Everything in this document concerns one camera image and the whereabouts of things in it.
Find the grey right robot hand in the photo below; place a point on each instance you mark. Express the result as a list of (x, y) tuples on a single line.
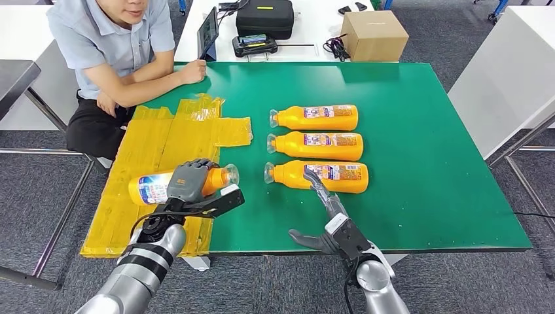
[(334, 208)]

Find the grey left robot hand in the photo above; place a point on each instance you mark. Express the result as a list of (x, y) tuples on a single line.
[(188, 184)]

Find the orange detergent bottle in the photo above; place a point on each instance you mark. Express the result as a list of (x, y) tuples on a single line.
[(147, 188), (303, 121), (286, 177), (295, 147)]

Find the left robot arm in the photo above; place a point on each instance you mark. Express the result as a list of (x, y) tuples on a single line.
[(143, 264)]

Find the yellow taped cardboard sheet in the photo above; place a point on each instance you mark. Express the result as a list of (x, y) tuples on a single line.
[(143, 143)]

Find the white table foot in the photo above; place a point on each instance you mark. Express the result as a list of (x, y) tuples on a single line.
[(395, 259), (197, 263)]

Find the black handheld controller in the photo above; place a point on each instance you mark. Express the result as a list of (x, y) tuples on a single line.
[(255, 45)]

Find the black tablet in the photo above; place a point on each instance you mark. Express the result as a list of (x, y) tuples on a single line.
[(208, 30)]

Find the person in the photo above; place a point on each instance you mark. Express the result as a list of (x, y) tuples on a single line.
[(112, 39)]

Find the brown cardboard box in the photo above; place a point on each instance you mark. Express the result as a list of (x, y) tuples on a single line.
[(372, 39)]

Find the black carrying case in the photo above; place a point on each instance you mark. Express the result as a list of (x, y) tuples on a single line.
[(264, 19)]

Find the black power adapter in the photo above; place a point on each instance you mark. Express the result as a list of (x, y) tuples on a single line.
[(228, 5)]

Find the small black device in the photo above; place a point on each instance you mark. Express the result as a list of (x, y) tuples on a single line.
[(360, 6), (344, 9)]

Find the dark grey steel table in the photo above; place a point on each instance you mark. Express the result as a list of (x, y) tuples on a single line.
[(17, 80)]

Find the white side table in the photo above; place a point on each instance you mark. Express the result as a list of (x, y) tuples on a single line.
[(498, 86)]

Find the green plastic crate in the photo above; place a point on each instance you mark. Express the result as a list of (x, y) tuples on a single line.
[(377, 3)]

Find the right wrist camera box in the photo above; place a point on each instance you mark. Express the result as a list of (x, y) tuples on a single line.
[(347, 236)]

